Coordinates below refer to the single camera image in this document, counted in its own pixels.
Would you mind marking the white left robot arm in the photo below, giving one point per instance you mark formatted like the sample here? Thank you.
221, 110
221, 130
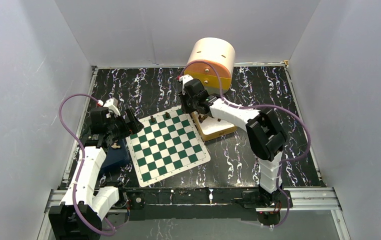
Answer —
82, 210

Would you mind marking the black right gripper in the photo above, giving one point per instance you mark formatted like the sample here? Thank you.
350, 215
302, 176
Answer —
183, 98

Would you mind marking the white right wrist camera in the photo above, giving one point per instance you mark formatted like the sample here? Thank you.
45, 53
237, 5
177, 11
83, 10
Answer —
185, 78

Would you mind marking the green white chess board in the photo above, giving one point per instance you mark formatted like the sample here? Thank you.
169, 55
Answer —
166, 147

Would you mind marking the blue tin tray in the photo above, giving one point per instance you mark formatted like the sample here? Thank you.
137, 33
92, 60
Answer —
116, 158

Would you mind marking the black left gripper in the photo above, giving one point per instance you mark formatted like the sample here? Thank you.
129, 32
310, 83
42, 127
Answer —
133, 127

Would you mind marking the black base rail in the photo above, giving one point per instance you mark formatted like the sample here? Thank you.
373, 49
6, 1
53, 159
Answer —
244, 203

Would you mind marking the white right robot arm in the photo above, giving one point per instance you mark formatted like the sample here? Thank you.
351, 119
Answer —
265, 134

